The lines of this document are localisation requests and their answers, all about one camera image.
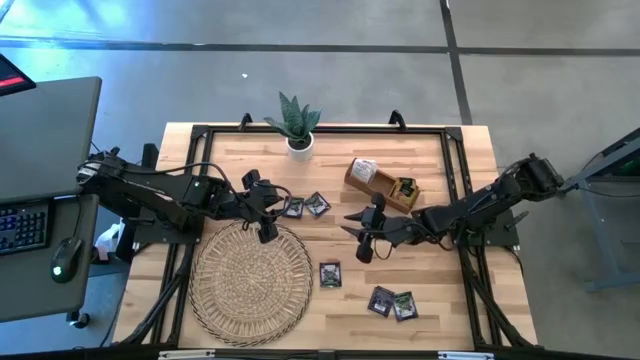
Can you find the black desk leg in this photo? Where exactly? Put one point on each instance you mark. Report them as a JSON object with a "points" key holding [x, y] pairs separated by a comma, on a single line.
{"points": [[150, 152]]}

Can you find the black metal table frame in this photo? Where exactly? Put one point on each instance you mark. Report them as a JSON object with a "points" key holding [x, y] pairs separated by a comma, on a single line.
{"points": [[350, 130]]}

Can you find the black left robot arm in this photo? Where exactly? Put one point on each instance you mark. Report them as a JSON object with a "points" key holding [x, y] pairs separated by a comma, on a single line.
{"points": [[150, 192]]}

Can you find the dark green tea packet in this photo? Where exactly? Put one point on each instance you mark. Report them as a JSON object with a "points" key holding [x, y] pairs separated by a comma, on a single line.
{"points": [[296, 207], [381, 301], [404, 306], [330, 274], [406, 184], [410, 192], [317, 204]]}

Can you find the round woven placemat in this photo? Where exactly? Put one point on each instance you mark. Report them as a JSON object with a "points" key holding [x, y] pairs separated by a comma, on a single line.
{"points": [[250, 285]]}

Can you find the grey desk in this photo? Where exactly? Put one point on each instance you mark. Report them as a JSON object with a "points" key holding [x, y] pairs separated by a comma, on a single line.
{"points": [[30, 290]]}

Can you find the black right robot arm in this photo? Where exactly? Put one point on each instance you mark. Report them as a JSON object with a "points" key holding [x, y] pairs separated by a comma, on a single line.
{"points": [[475, 205]]}

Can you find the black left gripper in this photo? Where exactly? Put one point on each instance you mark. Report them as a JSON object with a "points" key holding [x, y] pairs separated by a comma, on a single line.
{"points": [[257, 202]]}

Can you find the wooden tea box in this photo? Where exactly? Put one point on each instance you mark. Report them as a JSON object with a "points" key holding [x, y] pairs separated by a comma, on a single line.
{"points": [[385, 189]]}

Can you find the white light strip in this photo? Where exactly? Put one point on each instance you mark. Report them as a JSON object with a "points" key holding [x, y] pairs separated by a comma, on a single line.
{"points": [[465, 356], [185, 354]]}

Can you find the grey raised desk shelf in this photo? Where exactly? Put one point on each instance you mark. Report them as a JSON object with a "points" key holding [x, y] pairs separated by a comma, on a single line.
{"points": [[45, 130]]}

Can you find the snake plant in white pot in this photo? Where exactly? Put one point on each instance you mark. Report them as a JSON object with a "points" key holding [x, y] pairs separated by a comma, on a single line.
{"points": [[297, 122]]}

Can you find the black monitor with red stripe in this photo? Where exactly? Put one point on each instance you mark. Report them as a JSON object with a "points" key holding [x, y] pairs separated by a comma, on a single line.
{"points": [[12, 75]]}

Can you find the black computer mouse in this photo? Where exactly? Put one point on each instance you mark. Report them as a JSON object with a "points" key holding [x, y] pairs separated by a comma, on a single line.
{"points": [[65, 260]]}

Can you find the grey metal stand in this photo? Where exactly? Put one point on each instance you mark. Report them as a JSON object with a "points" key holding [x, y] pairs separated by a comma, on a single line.
{"points": [[594, 225]]}

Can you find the black caster wheel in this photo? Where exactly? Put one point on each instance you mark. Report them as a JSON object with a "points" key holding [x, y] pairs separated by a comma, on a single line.
{"points": [[80, 320]]}

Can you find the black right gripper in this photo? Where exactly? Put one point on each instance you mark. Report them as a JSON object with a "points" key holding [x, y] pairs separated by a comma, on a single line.
{"points": [[382, 227]]}

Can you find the black keyboard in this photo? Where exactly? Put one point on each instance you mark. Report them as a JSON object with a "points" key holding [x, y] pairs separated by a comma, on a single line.
{"points": [[22, 227]]}

